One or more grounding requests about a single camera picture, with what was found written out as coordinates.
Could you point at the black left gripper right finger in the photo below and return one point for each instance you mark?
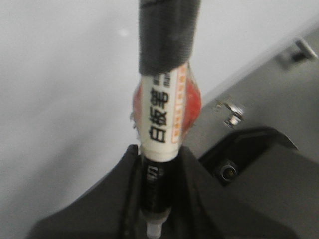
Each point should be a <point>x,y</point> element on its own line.
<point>253,184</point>

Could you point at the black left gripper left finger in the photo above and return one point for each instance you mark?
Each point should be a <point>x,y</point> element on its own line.
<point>110,209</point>

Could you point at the black white whiteboard marker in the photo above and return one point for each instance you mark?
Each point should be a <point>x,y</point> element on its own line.
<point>166,33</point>

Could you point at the grey aluminium whiteboard tray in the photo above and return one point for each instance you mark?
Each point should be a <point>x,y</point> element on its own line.
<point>286,100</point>

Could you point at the white whiteboard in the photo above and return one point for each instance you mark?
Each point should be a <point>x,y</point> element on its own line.
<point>68,70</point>

